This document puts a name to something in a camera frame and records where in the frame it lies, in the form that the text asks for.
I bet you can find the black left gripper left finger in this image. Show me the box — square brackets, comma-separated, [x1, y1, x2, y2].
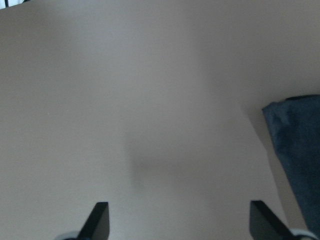
[77, 202, 110, 240]

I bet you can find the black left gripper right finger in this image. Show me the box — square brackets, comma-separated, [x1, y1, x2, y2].
[250, 200, 294, 240]

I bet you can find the black printed t-shirt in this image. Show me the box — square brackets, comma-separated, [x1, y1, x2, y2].
[262, 94, 320, 236]

